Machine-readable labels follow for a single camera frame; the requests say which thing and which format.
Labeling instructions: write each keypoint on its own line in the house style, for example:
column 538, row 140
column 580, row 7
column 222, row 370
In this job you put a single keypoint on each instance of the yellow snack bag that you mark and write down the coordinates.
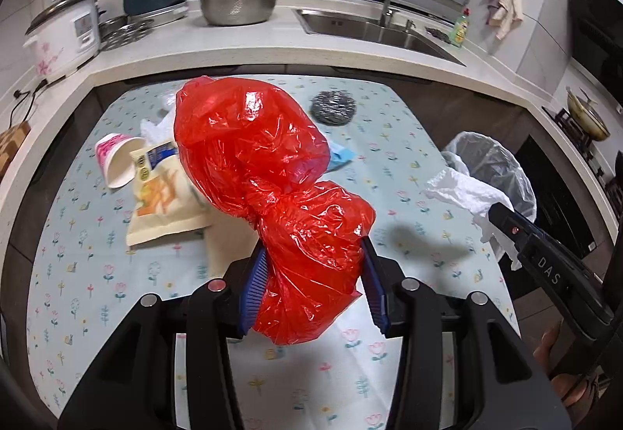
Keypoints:
column 166, row 201

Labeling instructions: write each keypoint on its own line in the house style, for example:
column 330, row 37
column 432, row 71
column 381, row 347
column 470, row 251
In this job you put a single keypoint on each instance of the blue cloth piece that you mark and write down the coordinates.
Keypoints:
column 339, row 156

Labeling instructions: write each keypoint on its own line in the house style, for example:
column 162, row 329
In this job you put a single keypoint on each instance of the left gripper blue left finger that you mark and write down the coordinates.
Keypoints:
column 252, row 291

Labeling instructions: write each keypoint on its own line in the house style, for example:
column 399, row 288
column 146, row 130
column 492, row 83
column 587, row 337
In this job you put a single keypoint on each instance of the dark scrubber on counter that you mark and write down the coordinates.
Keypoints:
column 438, row 34

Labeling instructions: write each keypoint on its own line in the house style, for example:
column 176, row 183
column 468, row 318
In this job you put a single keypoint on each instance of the steel wool scrubber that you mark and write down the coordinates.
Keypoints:
column 333, row 107

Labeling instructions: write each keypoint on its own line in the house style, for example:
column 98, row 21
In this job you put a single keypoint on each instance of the red plastic bag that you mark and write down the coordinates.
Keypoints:
column 254, row 153

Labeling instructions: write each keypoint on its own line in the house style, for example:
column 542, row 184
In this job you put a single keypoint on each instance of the right hand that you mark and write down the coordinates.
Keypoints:
column 572, row 368

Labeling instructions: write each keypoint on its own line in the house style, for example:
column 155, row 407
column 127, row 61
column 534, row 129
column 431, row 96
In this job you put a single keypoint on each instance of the floral tablecloth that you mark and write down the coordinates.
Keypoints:
column 86, row 278

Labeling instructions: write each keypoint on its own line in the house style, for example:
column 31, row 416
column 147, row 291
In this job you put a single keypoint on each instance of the stainless steel colander bowl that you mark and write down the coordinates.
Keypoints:
column 236, row 12

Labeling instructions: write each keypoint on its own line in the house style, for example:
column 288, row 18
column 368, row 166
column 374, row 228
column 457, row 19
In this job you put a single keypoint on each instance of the cream pan with lid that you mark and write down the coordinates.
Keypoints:
column 582, row 109

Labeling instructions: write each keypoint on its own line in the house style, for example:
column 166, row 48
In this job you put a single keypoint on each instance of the white paper towel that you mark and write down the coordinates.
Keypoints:
column 471, row 194

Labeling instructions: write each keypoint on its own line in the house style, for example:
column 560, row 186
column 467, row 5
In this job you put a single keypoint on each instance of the hanging dish cloths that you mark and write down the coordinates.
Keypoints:
column 503, row 15

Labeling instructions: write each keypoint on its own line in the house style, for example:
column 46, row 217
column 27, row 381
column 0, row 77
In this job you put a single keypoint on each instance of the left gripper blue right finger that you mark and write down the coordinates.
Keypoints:
column 374, row 287

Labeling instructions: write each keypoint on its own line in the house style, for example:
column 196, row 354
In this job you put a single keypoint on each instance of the steel steamer rack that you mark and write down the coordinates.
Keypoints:
column 120, row 31

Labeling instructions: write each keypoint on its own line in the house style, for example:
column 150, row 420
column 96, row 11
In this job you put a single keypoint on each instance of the trash bin with clear liner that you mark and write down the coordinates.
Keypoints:
column 487, row 160

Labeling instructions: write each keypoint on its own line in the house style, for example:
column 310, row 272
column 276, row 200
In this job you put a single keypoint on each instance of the green dish soap bottle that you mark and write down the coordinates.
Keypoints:
column 460, row 29

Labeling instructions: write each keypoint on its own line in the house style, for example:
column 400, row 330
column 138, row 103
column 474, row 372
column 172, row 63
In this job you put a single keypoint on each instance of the wooden cutting board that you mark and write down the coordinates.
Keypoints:
column 10, row 142

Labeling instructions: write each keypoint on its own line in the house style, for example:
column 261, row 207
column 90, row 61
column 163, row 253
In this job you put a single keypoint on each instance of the clear plastic wrap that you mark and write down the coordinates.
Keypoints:
column 162, row 130

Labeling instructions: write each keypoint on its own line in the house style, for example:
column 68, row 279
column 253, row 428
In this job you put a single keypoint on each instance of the pink white paper cup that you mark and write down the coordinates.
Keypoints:
column 113, row 153

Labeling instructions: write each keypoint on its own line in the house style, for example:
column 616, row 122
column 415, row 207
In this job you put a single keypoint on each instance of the stainless steel sink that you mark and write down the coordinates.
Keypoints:
column 362, row 29

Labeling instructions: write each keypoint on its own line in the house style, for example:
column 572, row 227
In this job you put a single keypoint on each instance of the metal tray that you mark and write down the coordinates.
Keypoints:
column 164, row 16

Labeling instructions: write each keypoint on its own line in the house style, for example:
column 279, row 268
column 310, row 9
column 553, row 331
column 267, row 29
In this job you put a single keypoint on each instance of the gas stove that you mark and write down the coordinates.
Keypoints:
column 582, row 143

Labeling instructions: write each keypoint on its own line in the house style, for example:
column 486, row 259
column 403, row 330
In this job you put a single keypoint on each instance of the white rice cooker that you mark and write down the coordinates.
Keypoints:
column 63, row 37

